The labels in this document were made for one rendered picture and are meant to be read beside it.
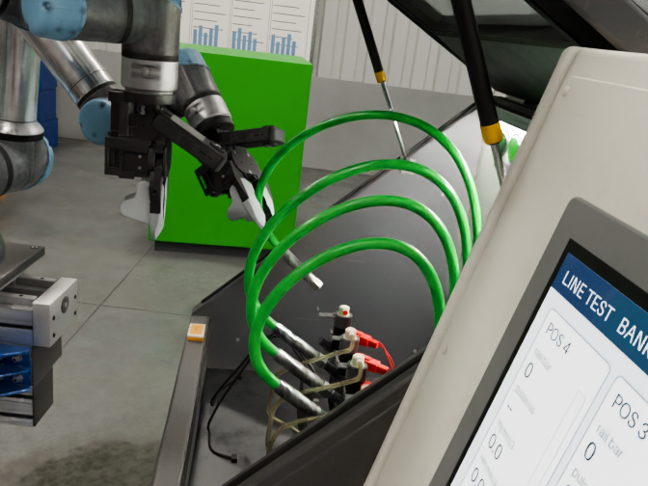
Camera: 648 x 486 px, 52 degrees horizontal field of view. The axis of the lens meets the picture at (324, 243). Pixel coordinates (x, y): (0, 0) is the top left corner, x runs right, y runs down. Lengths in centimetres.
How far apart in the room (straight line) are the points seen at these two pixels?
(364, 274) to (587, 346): 95
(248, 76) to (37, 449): 250
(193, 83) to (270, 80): 301
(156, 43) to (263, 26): 648
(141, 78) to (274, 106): 332
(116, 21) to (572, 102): 55
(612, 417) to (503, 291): 19
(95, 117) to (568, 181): 80
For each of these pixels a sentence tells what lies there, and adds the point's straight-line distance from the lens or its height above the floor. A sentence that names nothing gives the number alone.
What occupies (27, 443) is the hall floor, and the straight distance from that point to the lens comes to 270.
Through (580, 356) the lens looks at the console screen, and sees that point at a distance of 45.
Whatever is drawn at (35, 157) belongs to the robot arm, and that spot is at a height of 122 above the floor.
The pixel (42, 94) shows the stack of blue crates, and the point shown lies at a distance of 721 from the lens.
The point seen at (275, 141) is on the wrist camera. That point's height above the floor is 135.
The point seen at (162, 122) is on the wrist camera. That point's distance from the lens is 94.
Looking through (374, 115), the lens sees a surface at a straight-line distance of 104.
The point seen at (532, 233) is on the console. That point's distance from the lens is 56.
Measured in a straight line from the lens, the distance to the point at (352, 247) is 75.
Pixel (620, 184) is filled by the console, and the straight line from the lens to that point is 49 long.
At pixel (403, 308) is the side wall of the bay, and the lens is 141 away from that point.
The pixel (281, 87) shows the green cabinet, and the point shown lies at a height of 115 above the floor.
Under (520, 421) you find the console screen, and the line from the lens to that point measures 49.
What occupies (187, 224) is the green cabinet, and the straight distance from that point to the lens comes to 441.
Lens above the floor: 154
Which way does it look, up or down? 18 degrees down
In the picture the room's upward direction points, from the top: 7 degrees clockwise
